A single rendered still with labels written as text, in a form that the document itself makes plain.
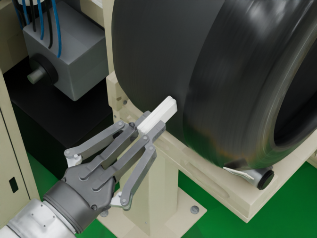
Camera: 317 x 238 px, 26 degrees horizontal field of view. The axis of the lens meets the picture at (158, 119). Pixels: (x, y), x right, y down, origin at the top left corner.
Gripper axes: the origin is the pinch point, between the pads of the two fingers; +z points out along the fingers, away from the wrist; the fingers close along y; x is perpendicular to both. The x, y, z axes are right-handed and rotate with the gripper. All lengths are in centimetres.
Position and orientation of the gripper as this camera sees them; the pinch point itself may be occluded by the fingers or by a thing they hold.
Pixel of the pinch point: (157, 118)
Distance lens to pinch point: 101.6
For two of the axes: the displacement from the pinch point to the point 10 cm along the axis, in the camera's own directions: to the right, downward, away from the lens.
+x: 1.0, 4.7, 8.8
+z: 6.8, -6.8, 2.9
